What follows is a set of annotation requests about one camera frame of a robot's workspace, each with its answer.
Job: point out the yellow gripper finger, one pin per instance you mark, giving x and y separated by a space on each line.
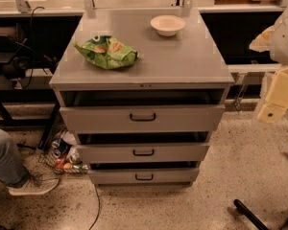
270 114
262 42

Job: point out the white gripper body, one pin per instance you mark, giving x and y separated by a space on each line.
285 42

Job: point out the grey top drawer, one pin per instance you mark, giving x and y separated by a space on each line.
141 119

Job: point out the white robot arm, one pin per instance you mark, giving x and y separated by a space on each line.
278 51

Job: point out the grey bottom drawer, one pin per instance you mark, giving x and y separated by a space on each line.
143 176

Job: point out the grey drawer cabinet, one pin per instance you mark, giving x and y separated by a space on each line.
184 69

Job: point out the white bowl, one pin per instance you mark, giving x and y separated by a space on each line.
167 25

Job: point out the black chair base leg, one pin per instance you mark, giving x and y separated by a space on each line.
243 210

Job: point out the green chip bag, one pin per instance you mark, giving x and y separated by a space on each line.
107 52

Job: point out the grey sneaker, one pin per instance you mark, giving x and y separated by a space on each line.
35 187

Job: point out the black machine on shelf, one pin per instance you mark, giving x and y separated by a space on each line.
18 61

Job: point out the person leg in jeans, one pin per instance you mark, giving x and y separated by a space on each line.
12 171

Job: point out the wire basket of cans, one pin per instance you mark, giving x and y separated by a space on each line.
62 156

